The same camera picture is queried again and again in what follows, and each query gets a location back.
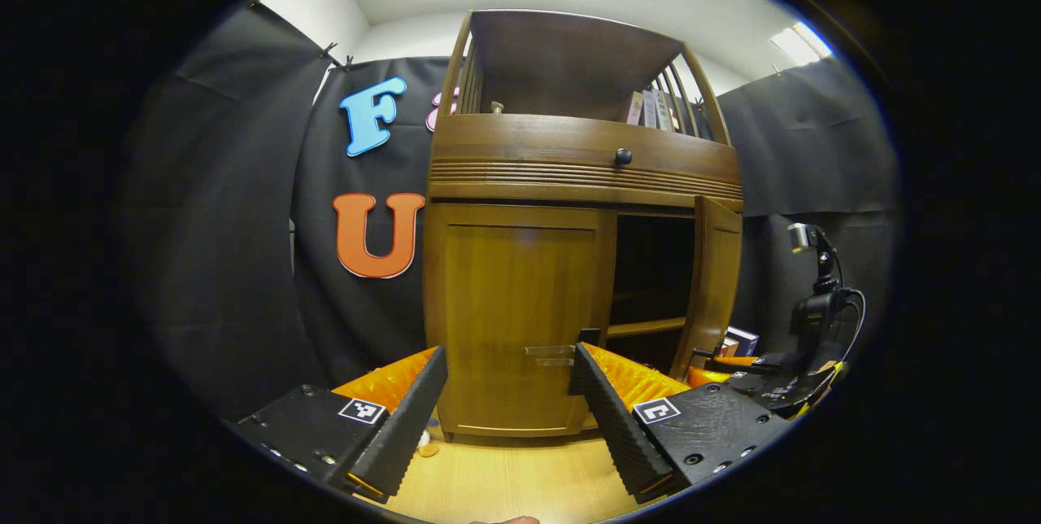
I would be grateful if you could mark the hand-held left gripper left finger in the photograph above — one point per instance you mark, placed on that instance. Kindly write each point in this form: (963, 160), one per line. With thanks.
(407, 426)

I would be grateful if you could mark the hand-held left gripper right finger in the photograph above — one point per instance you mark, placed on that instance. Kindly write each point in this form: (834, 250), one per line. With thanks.
(618, 434)

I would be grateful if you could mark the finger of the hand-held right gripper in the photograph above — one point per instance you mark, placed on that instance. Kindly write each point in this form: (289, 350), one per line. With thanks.
(728, 363)
(707, 377)

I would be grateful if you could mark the wooden cabinet door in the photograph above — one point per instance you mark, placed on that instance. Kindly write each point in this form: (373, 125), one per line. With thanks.
(716, 280)
(504, 288)

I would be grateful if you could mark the wooden double-door shoe cabinet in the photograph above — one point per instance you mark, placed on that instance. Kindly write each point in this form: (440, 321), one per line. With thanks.
(520, 182)

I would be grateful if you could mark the wooden inner cabinet shelf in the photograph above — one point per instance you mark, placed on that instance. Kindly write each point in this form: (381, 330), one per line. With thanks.
(642, 327)

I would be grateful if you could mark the wooden cabinet drawer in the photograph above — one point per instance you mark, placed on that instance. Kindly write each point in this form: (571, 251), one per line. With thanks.
(520, 141)

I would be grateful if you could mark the white and blue box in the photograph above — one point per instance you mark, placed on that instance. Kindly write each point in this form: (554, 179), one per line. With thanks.
(744, 339)

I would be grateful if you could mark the black round drawer knob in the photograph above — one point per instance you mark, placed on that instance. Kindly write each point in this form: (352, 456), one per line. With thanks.
(623, 156)

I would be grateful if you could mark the white book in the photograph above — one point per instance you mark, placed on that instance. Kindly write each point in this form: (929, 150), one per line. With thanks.
(650, 107)

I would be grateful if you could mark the small ceiling light panel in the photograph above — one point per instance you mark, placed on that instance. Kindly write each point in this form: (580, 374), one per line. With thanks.
(801, 44)

